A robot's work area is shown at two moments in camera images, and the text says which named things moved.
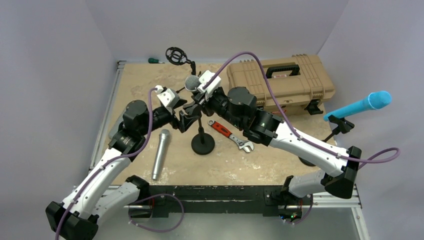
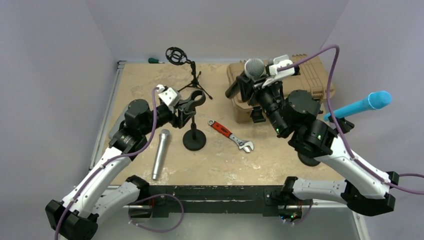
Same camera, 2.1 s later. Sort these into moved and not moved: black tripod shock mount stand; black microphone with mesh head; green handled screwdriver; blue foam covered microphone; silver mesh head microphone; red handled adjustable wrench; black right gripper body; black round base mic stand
Moved: black microphone with mesh head; black round base mic stand; black right gripper body
Not moved: green handled screwdriver; black tripod shock mount stand; silver mesh head microphone; blue foam covered microphone; red handled adjustable wrench
